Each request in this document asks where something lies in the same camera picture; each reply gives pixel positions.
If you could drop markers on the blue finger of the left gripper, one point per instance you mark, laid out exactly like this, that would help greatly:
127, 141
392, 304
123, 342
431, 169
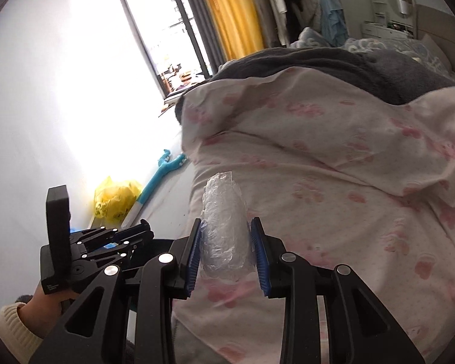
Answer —
110, 245

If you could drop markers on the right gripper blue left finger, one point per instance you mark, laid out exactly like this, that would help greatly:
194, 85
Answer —
193, 259

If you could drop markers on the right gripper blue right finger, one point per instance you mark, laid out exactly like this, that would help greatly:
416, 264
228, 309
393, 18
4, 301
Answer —
261, 257

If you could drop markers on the clear bubble wrap roll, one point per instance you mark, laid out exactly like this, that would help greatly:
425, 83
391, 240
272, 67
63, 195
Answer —
226, 248

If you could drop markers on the left hand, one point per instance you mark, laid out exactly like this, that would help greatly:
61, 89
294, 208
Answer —
42, 312

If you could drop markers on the yellow plastic bag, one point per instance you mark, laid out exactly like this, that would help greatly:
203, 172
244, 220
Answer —
112, 200

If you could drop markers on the white knit left sleeve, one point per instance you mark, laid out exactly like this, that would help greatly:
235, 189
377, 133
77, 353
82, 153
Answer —
20, 341

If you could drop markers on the teal plush back scratcher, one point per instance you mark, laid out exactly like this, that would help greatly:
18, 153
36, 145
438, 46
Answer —
166, 164

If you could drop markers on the pink patterned quilt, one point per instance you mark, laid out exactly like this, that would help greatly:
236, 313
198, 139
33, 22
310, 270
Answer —
341, 177

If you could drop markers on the blue grey patterned pillow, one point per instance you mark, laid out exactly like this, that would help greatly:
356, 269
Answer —
425, 52

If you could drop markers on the dark grey fleece blanket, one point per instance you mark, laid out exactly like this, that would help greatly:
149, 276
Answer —
390, 76

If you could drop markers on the hanging clothes on rack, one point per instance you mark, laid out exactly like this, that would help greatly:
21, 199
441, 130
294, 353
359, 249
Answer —
282, 22

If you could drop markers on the white dressing table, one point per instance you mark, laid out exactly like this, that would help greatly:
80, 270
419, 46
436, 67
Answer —
386, 24

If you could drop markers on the yellow curtain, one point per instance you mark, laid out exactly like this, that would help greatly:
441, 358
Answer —
238, 27

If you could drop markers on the dark grey curtain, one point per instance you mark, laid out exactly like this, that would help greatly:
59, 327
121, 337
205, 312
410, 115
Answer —
208, 32

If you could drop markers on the round vanity mirror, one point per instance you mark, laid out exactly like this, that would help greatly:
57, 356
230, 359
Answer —
402, 12

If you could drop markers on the grey upholstered headboard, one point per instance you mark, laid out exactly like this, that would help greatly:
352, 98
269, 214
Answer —
436, 30

